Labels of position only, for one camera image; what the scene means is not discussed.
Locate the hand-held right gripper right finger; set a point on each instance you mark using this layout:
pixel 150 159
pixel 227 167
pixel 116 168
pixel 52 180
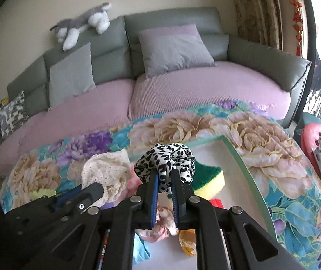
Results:
pixel 175 202

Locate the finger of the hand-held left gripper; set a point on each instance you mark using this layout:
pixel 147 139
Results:
pixel 91 194

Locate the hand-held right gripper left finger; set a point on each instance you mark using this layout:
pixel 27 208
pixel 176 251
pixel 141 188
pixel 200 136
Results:
pixel 153 202

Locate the cream lace cloth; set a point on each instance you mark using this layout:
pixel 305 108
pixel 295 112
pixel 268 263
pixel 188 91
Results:
pixel 107 168

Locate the green and yellow sponge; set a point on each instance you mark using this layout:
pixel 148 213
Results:
pixel 208 174

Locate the leopard print scrunchie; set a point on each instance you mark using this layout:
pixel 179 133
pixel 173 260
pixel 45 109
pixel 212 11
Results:
pixel 163 157

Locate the green rimmed cardboard box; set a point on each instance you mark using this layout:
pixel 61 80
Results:
pixel 228 157

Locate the pale pink scrunchie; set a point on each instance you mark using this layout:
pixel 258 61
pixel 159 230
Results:
pixel 163 225

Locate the orange patterned cloth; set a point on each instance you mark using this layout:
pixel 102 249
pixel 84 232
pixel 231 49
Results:
pixel 187 242

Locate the small red cloth item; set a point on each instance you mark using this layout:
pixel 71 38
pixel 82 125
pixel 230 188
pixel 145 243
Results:
pixel 218 204

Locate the light blue cloth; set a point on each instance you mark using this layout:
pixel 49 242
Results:
pixel 140 247

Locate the pink ribbed sofa cover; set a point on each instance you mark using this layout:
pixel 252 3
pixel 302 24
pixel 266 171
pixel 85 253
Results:
pixel 78 118
pixel 205 90

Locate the floral printed blanket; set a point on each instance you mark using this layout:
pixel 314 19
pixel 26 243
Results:
pixel 261 135

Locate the blue white patterned pillow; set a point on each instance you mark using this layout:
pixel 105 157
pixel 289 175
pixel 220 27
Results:
pixel 14 115

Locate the pink plastic chair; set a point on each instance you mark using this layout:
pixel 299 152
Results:
pixel 311 143

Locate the lilac grey cushion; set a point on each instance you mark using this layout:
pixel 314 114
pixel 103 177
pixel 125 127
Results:
pixel 174 50

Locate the grey white plush dog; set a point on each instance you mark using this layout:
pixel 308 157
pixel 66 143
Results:
pixel 78 25

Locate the grey-green sofa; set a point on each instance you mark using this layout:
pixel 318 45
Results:
pixel 171 17

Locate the beige patterned curtain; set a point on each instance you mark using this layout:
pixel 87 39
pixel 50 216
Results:
pixel 256 11

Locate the red hanging decoration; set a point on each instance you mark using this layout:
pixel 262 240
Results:
pixel 295 5

